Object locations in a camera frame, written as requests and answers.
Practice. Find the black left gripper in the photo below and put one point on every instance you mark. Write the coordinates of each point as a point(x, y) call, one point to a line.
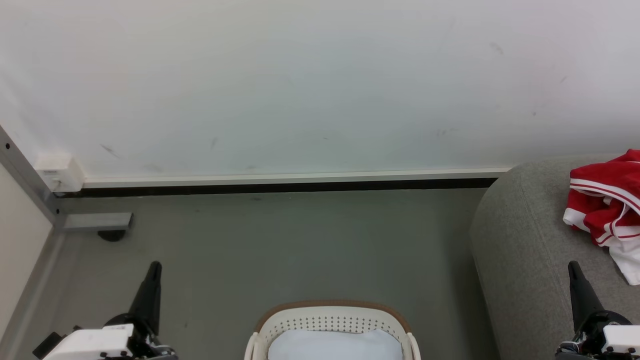
point(150, 345)

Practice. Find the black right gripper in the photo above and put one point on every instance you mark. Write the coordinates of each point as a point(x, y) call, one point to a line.
point(590, 335)

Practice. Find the red garment with white trim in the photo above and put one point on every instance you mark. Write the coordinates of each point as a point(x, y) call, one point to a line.
point(605, 200)

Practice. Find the white perforated laundry basket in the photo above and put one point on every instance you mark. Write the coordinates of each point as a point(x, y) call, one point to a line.
point(330, 315)

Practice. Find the grey fabric sofa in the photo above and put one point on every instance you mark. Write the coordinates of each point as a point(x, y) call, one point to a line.
point(525, 250)

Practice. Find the cream partition panel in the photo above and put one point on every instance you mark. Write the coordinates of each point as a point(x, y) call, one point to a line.
point(20, 250)

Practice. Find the white and black baseboard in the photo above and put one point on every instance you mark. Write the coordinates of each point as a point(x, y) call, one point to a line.
point(290, 182)

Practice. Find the white cloth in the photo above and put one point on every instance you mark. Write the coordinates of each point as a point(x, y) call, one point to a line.
point(335, 346)

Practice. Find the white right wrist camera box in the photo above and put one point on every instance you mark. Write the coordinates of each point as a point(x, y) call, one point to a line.
point(622, 340)

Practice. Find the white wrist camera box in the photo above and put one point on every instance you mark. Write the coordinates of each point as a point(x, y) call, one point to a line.
point(622, 340)
point(95, 342)

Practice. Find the black round frame foot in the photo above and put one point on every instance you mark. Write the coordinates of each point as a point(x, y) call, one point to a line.
point(112, 235)

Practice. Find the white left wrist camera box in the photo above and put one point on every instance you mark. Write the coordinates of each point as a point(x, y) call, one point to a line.
point(95, 342)

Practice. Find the white wall junction box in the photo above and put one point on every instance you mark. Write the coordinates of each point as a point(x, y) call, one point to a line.
point(60, 172)

